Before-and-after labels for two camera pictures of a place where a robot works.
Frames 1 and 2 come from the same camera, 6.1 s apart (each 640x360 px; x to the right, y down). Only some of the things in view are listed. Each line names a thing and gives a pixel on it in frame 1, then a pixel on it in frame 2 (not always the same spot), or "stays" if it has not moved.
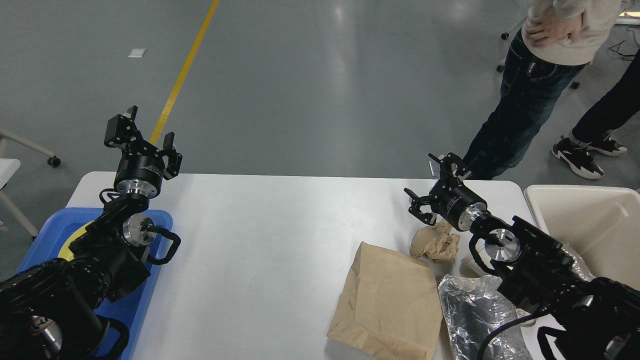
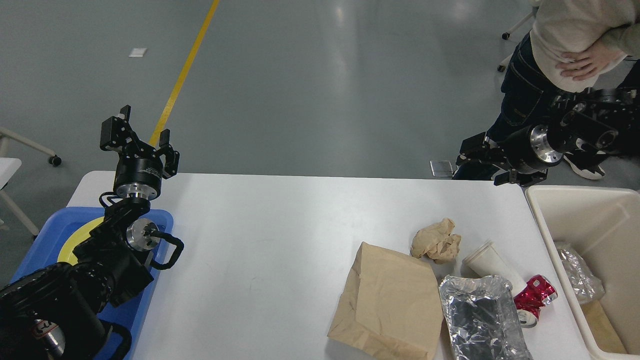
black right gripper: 459,205 → 529,152
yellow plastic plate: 65,252 stays
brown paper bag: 390,308 stays
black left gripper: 141,169 stays
